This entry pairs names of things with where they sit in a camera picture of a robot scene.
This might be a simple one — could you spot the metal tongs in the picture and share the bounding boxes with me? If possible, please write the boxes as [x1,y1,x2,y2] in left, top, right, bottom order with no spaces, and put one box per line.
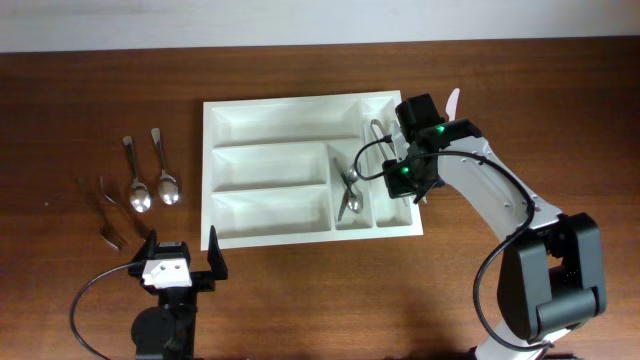
[368,117,429,207]

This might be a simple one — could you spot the large spoon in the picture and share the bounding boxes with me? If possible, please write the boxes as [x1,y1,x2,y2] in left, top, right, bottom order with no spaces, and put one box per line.
[122,136,151,213]
[151,128,180,205]

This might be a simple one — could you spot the small teaspoon bowl up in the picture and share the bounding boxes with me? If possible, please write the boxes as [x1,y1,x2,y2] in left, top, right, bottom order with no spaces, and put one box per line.
[336,162,363,223]

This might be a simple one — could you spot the small teaspoon bowl down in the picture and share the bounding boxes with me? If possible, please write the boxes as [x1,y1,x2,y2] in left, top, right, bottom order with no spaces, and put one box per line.
[332,156,365,215]

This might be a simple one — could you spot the pink plastic knife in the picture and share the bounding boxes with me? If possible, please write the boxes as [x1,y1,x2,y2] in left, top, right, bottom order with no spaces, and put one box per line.
[445,88,460,122]

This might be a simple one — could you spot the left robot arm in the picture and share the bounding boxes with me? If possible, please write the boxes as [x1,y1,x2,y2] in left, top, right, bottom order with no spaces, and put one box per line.
[128,227,228,360]

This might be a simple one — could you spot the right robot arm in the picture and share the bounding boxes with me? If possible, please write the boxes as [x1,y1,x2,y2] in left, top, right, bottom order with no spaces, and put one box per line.
[382,94,607,359]

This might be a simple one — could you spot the metal fork lower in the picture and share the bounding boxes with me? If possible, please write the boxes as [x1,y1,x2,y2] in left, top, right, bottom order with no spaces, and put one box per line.
[99,225,126,251]

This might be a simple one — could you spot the metal fork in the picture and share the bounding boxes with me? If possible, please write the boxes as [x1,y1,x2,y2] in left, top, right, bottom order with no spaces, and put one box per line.
[99,176,149,240]
[99,225,126,251]

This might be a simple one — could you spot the metal fork upper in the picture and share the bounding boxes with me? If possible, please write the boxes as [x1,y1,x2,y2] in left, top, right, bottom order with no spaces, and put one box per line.
[99,176,149,240]

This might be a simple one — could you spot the white plastic cutlery tray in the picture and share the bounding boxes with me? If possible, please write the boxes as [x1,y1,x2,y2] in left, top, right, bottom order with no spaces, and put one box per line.
[200,90,423,250]

